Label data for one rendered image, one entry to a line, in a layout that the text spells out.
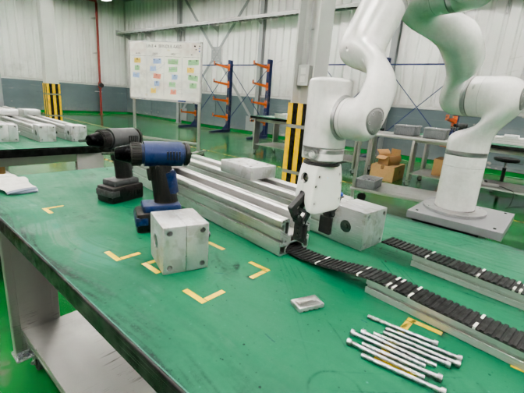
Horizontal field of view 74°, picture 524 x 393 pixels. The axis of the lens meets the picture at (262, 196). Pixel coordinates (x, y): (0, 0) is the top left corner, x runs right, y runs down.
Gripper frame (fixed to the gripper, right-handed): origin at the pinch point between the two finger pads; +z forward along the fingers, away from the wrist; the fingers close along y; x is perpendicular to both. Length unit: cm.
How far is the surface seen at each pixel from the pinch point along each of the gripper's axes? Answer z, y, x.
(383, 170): 67, 461, 225
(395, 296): 4.7, -1.8, -20.9
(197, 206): 4.1, -4.8, 38.0
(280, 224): -1.0, -4.9, 5.2
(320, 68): -66, 267, 218
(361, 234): 2.4, 14.2, -3.6
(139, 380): 63, -20, 46
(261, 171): -4.3, 18.2, 36.9
